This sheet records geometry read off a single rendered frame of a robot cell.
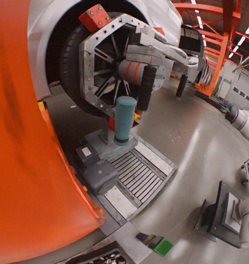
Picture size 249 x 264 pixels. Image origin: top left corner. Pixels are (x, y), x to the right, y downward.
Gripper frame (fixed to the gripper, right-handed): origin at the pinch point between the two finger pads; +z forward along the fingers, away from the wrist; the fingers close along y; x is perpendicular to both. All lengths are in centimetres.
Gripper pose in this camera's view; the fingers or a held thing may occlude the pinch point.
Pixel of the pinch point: (201, 95)
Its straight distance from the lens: 58.9
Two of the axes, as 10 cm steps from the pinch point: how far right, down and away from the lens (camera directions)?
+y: 7.4, -3.7, 5.6
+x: 1.1, -7.5, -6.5
